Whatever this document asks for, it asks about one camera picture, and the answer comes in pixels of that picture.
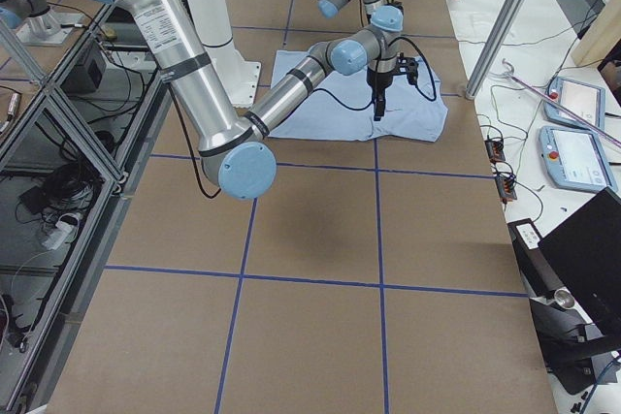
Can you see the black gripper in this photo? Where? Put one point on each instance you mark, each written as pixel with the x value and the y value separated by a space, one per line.
pixel 377 81

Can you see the light blue t-shirt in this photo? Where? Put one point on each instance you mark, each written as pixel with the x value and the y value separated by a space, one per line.
pixel 341 111

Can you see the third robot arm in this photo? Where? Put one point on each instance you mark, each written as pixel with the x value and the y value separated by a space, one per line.
pixel 36 22

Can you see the small orange electronics board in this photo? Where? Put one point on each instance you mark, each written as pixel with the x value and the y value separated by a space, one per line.
pixel 495 150

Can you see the near teach pendant tablet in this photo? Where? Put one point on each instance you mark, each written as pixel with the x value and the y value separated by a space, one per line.
pixel 575 159

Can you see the teach pendant tablet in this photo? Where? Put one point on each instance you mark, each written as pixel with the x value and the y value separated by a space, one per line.
pixel 587 100
pixel 575 159

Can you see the far teach pendant tablet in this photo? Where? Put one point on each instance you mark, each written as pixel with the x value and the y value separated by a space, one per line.
pixel 587 100

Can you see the reacher stick with white hook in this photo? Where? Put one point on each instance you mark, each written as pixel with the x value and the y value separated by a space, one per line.
pixel 555 103

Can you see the black box with label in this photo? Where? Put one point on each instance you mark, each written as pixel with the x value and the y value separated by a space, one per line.
pixel 541 278

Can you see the black laptop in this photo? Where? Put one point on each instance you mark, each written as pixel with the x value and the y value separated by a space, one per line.
pixel 584 252

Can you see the white pillar with base plate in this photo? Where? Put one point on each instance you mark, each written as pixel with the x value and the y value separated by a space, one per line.
pixel 239 76

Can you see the aluminium side frame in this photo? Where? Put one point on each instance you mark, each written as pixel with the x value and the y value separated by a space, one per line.
pixel 78 120

